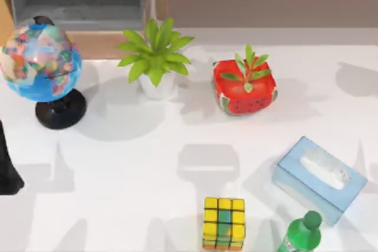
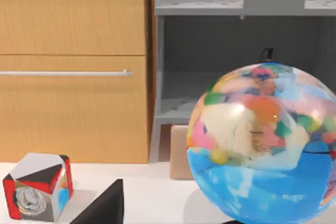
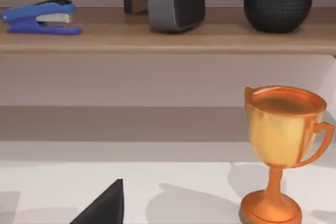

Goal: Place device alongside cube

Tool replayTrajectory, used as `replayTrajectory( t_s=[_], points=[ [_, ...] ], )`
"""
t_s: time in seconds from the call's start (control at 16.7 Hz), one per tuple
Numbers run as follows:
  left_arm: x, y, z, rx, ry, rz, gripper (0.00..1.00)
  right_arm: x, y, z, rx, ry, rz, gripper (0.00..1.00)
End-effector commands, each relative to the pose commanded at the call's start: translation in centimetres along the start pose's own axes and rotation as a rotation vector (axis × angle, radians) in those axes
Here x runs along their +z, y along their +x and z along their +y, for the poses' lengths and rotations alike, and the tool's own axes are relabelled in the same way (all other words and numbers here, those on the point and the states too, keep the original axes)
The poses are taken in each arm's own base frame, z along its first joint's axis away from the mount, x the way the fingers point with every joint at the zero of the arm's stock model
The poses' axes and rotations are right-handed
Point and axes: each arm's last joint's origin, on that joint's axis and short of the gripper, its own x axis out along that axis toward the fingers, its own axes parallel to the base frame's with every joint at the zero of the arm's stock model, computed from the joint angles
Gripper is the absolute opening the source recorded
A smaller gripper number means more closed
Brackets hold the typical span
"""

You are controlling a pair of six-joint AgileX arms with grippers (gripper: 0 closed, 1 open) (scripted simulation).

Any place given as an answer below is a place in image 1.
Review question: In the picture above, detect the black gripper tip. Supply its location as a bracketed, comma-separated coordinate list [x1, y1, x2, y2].
[0, 120, 25, 196]

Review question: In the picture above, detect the globe on black stand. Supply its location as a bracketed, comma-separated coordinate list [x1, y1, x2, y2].
[0, 15, 88, 130]

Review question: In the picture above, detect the plant in red watermelon pot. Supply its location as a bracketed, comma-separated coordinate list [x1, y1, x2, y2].
[211, 44, 279, 118]

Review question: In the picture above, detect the green plant in white pot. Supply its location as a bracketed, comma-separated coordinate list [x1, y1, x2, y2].
[116, 17, 195, 101]

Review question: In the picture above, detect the light blue tissue box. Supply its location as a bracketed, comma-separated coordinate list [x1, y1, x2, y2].
[271, 136, 369, 227]

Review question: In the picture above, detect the green bottle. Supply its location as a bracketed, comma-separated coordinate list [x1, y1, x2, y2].
[277, 210, 322, 252]

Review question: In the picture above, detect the yellow and green puzzle cube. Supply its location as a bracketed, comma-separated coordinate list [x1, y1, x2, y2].
[202, 197, 246, 251]

